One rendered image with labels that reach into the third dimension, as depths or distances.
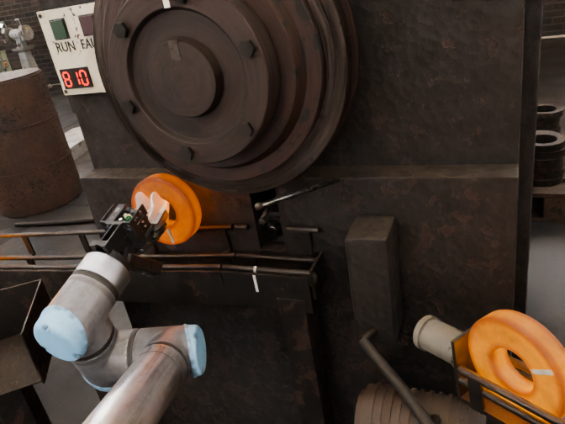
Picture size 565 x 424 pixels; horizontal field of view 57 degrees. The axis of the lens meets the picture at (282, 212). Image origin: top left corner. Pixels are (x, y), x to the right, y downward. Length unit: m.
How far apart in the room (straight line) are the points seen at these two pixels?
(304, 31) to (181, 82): 0.20
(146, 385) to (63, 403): 1.28
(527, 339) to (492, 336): 0.06
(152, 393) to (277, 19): 0.57
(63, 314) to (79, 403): 1.16
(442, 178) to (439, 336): 0.28
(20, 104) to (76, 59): 2.45
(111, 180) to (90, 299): 0.42
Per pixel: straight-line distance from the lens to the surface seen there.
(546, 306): 2.11
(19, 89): 3.68
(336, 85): 0.83
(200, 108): 0.82
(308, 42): 0.81
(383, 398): 0.99
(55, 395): 2.12
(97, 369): 0.99
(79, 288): 0.92
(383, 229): 0.94
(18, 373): 1.20
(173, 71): 0.83
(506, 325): 0.76
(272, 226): 1.11
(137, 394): 0.79
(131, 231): 0.99
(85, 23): 1.20
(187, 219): 1.08
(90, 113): 1.30
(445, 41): 0.94
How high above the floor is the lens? 1.25
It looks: 25 degrees down
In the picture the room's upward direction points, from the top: 10 degrees counter-clockwise
